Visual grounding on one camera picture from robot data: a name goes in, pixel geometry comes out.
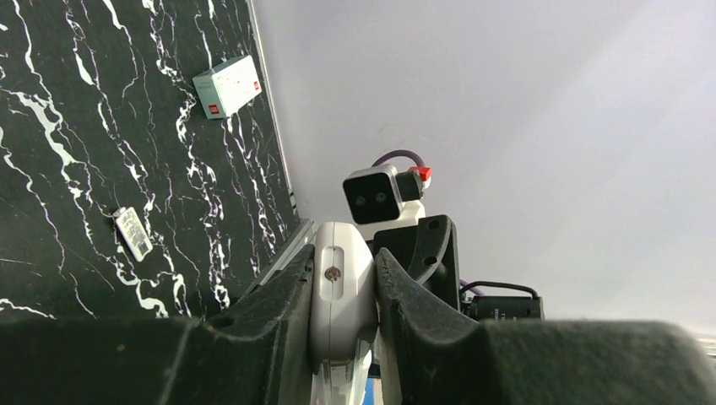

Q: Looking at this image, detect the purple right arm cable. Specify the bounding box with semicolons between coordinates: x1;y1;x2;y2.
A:
370;148;427;169

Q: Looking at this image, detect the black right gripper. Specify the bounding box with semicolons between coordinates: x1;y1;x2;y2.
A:
372;214;545;321

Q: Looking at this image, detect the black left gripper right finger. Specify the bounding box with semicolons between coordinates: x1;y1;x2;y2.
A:
375;250;715;404

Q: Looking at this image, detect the white remote battery cover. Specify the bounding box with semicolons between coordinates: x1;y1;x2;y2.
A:
112;207;153;262

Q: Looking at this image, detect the white battery box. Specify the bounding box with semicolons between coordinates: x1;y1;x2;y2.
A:
193;55;263;119

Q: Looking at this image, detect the white remote control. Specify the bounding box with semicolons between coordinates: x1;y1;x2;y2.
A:
308;222;378;404

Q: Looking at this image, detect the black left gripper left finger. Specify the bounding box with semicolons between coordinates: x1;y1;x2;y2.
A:
1;245;315;404

